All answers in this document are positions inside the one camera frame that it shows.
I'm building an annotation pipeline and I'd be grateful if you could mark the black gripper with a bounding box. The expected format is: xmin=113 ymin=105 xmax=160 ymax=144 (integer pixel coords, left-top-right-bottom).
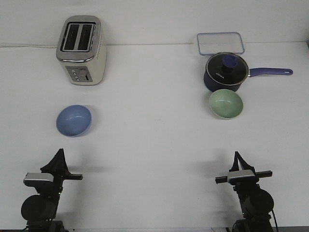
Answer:
xmin=40 ymin=148 xmax=83 ymax=193
xmin=215 ymin=151 xmax=273 ymax=191

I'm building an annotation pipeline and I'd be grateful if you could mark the blue bowl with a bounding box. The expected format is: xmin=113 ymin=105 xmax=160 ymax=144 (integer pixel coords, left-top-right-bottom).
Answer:
xmin=56 ymin=105 xmax=92 ymax=137

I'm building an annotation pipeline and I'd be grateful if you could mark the green bowl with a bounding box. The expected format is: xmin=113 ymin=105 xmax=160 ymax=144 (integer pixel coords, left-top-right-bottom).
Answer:
xmin=209 ymin=89 xmax=244 ymax=120

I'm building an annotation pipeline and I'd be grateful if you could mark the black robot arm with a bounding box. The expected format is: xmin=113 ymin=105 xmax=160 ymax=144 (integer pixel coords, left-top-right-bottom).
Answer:
xmin=21 ymin=148 xmax=83 ymax=232
xmin=215 ymin=151 xmax=275 ymax=232

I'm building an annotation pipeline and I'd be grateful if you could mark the dark blue saucepan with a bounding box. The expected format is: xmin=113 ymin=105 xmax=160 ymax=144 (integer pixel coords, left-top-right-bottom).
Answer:
xmin=204 ymin=68 xmax=294 ymax=92

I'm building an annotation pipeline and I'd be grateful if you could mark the glass pot lid blue knob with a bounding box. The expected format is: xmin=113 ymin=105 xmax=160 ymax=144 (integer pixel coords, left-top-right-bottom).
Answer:
xmin=206 ymin=53 xmax=249 ymax=80

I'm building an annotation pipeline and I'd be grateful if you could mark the silver two-slot toaster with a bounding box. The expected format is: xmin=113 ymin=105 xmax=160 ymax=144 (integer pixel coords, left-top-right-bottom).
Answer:
xmin=56 ymin=15 xmax=107 ymax=86

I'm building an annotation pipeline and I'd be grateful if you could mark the clear container lid blue rim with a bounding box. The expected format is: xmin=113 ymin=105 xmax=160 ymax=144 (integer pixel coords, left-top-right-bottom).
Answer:
xmin=197 ymin=32 xmax=245 ymax=56

